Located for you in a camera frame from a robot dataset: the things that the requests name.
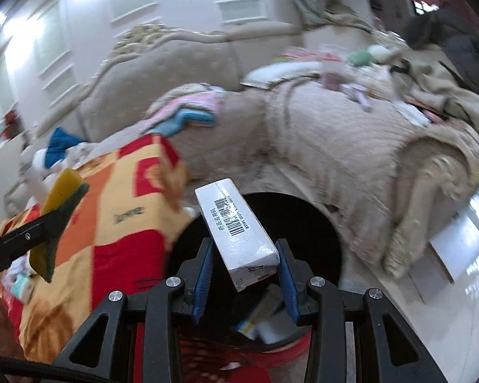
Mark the red orange love blanket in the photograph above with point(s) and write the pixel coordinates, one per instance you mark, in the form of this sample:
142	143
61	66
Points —
118	238

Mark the dark jacket on sofa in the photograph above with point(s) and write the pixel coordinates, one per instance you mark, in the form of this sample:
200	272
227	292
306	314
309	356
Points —
454	35

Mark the white pillow on sofa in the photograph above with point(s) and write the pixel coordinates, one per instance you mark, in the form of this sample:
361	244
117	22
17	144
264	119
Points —
271	75

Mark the yellow green sponge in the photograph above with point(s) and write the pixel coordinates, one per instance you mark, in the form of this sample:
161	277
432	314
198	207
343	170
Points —
56	213

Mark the white barcode carton box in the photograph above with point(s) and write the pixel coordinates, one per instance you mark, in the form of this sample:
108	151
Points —
244	246

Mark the beige quilted sofa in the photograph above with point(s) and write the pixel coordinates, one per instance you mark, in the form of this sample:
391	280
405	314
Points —
388	183

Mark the beige crumpled blanket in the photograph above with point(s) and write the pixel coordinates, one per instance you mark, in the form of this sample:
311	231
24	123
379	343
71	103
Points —
428	77

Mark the blue cloth on sofa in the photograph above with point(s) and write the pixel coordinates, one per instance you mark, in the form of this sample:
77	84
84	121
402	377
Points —
60	141

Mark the black round trash bin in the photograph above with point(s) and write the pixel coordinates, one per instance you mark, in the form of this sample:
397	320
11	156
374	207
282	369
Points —
309	234

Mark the green plush toy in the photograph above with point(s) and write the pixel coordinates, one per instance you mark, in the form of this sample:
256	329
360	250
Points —
360	58

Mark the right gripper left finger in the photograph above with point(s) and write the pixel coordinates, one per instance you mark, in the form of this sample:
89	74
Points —
104	348

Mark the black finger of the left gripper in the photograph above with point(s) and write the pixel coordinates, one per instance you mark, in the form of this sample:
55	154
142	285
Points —
19	242

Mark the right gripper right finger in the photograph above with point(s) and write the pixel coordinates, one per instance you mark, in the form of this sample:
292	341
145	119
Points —
386	347

